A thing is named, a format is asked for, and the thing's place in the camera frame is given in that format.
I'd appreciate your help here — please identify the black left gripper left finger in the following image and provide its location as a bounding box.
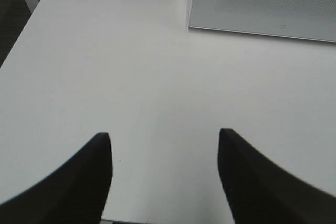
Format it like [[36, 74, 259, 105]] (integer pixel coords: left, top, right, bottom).
[[1, 132, 113, 223]]

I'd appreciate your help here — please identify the white microwave door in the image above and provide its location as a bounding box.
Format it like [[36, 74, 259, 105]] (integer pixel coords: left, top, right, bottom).
[[188, 0, 335, 42]]

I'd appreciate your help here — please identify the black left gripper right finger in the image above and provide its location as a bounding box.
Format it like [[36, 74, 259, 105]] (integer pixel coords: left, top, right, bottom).
[[217, 129, 335, 223]]

